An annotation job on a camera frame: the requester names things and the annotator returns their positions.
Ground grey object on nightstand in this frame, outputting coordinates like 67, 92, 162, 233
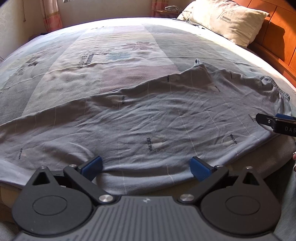
165, 5, 183, 13

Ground grey pyjama trousers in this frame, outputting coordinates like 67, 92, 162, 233
1, 60, 292, 194

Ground orange wooden headboard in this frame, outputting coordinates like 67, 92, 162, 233
236, 0, 295, 86

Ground pink striped curtain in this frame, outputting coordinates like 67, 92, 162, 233
40, 0, 63, 33
151, 0, 168, 17

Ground beige pillow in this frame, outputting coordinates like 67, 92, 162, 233
177, 0, 269, 47

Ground pink striped left curtain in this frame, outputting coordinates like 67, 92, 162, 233
40, 0, 63, 33

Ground pink striped right curtain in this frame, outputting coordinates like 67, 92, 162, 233
151, 0, 168, 17

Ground grey trousered leg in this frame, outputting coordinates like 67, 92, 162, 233
275, 174, 295, 240

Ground wooden nightstand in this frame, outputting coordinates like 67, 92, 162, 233
153, 10, 180, 18

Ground person right hand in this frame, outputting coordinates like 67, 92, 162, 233
292, 152, 296, 172

